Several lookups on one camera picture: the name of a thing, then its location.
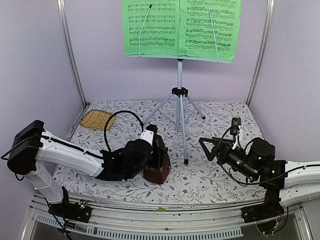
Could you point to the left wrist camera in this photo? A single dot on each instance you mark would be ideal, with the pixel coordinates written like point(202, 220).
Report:
point(149, 133)

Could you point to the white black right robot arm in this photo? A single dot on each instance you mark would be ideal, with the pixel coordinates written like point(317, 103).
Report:
point(286, 182)

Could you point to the white perforated music stand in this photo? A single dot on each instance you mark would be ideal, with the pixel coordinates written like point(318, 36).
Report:
point(180, 92)

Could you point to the aluminium corner post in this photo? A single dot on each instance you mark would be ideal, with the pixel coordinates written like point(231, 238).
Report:
point(262, 50)
point(62, 13)

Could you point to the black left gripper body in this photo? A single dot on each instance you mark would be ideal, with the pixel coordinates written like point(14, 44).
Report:
point(158, 160)

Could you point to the dark red metronome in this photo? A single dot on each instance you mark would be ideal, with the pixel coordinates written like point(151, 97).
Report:
point(158, 177)

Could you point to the aluminium front rail frame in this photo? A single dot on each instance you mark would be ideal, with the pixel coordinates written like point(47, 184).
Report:
point(124, 220)

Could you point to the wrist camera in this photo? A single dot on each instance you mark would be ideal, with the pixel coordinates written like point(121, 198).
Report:
point(149, 133)
point(236, 132)

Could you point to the aluminium corner post left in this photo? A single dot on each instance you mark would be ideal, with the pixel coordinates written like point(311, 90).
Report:
point(62, 13)

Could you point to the green sheet music page one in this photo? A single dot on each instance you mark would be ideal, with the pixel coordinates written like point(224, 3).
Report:
point(150, 27)

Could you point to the green sheet music stack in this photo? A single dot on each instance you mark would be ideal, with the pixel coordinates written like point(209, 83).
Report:
point(209, 29)

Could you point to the woven bamboo tray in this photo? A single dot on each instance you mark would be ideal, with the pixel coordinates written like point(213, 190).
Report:
point(95, 119)

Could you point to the aluminium corner post right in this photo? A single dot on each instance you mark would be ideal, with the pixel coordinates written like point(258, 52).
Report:
point(262, 50)

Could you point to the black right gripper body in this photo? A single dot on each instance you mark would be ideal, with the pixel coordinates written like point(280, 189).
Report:
point(225, 145)

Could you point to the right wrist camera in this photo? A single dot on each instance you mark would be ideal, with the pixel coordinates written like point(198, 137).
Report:
point(236, 132)

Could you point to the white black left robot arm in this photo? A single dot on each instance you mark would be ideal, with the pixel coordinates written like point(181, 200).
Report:
point(34, 145)

